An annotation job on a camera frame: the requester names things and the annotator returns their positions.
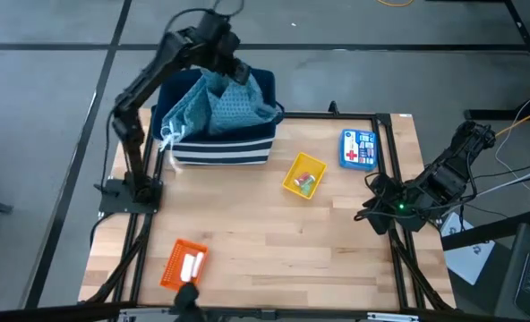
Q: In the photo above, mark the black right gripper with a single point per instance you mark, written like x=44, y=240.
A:
x=377, y=201

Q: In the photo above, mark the red vial with white cap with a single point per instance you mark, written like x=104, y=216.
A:
x=301, y=178

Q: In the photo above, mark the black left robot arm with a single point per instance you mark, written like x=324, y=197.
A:
x=133, y=134

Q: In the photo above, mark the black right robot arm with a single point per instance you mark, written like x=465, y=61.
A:
x=444, y=174

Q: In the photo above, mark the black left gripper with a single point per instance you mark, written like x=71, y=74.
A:
x=222, y=40

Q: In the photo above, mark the white gauze roll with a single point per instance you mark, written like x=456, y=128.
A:
x=186, y=267
x=197, y=265

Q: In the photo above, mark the blue first aid kit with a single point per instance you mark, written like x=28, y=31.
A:
x=358, y=149

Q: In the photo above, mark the silver metal bracket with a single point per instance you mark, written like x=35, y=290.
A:
x=392, y=317

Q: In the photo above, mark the black side desk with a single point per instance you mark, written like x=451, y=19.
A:
x=489, y=232

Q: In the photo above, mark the orange plastic basket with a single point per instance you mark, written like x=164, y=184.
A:
x=173, y=268

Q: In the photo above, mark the black white striped fabric bin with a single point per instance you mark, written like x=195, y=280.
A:
x=224, y=152

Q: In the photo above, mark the blue patterned cloth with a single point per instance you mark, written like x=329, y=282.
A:
x=229, y=107

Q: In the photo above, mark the dark grey laptop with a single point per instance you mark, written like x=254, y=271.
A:
x=529, y=277

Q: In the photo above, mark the black floor stand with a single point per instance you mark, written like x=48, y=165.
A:
x=522, y=58

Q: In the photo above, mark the yellow plastic basket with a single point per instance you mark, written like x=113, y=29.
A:
x=292, y=179

